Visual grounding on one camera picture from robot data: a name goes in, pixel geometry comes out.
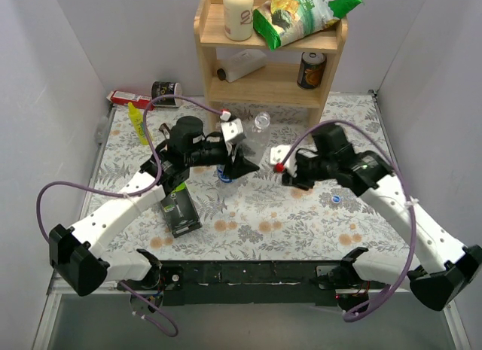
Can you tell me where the clear plastic bottle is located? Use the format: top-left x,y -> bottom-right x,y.
242,112 -> 270,164

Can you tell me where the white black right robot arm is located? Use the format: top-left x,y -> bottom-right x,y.
270,120 -> 481,322

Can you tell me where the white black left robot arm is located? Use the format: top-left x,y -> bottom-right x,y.
48,116 -> 259,297

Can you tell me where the small blue-label water bottle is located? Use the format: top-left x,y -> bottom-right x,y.
216,165 -> 238,199

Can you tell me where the yellow squeeze bottle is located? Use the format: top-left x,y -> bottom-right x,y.
127,102 -> 152,145

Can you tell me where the lying white bottle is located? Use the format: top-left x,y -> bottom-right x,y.
216,49 -> 267,83

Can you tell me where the cream lotion bottle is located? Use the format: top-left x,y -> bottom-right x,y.
223,0 -> 254,41

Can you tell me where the floral table cloth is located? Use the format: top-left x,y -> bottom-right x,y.
95,94 -> 408,260

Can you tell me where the brown chocolate bar wrapper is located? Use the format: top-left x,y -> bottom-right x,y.
159,123 -> 171,139

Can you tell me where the black green razor box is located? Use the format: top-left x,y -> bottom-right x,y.
160,182 -> 202,238

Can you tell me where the black white paper cup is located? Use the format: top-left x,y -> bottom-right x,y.
151,81 -> 183,108

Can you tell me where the red white toothpaste box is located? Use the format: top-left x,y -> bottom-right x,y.
106,90 -> 153,110

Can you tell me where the wooden two-tier shelf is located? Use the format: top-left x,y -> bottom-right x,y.
194,0 -> 349,126

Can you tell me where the dark tin can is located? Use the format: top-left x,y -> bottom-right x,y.
297,52 -> 326,90

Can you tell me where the green chips bag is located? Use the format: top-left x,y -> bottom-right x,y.
253,0 -> 362,50

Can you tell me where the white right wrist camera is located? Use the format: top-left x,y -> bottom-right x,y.
270,145 -> 297,177

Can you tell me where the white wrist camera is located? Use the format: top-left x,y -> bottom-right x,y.
270,145 -> 297,177
221,118 -> 246,145

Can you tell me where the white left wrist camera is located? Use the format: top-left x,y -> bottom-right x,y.
221,118 -> 246,145

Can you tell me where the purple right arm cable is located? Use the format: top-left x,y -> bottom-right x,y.
276,119 -> 417,324

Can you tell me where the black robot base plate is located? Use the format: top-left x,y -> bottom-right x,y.
127,260 -> 383,312

